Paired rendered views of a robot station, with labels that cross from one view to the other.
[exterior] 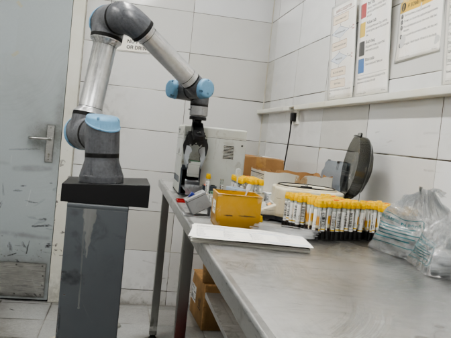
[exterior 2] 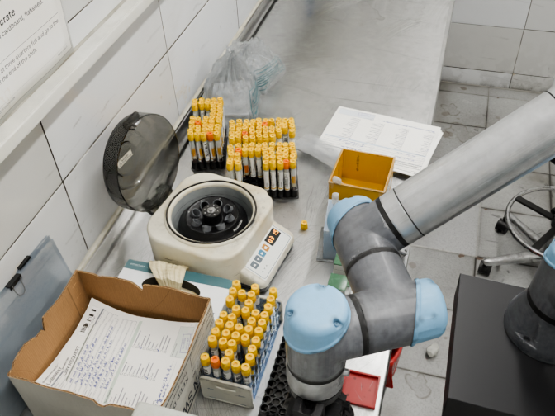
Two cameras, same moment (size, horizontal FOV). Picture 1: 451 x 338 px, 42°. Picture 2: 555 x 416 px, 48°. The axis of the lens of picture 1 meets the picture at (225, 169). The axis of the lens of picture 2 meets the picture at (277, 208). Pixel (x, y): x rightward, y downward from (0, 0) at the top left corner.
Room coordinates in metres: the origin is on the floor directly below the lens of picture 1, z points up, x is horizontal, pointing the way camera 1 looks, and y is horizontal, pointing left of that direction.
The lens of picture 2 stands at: (2.83, 0.30, 1.93)
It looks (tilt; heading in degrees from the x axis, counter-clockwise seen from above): 44 degrees down; 208
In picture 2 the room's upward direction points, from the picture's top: 3 degrees counter-clockwise
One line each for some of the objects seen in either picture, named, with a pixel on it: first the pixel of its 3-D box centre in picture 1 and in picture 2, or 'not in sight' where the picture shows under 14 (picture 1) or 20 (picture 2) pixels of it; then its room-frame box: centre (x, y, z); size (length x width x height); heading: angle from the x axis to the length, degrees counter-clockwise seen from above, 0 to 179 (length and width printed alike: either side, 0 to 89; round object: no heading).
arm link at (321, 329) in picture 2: (199, 92); (319, 333); (2.44, 0.14, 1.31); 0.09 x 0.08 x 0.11; 129
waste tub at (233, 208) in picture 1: (235, 209); (361, 185); (1.76, -0.04, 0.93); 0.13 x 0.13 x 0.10; 8
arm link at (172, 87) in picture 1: (182, 90); (391, 304); (2.36, 0.20, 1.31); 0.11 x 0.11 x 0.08; 39
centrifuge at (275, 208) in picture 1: (299, 202); (220, 231); (2.04, -0.27, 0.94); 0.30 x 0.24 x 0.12; 91
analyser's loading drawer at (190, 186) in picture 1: (190, 186); not in sight; (2.44, 0.14, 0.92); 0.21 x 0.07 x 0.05; 10
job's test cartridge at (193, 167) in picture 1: (193, 168); not in sight; (2.42, 0.13, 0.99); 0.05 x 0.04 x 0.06; 100
